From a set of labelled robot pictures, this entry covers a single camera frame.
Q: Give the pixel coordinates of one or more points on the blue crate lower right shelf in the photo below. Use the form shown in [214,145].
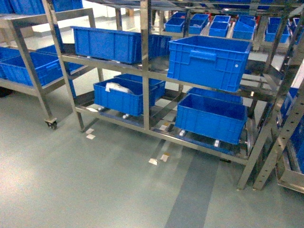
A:
[210,117]

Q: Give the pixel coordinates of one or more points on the blue crate shelf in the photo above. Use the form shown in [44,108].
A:
[210,117]
[212,62]

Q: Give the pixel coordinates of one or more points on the blue crate upper right shelf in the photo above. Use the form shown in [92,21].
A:
[212,62]

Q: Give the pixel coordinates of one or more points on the blue crate behind bag crate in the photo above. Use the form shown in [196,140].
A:
[160,90]

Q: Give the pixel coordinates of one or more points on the blue crate with white bag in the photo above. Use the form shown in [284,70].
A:
[126,102]

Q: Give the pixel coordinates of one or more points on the blue crate behind lower right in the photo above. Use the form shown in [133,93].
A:
[217,95]

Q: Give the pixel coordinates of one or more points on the white plastic bag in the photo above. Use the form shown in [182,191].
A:
[117,87]

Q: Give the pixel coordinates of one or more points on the long blue crate upper left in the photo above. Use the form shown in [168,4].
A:
[121,46]

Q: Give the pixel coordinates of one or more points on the stainless steel flow rack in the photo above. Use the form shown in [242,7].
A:
[256,135]

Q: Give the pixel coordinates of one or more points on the steel cart on casters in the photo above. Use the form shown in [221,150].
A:
[45,72]

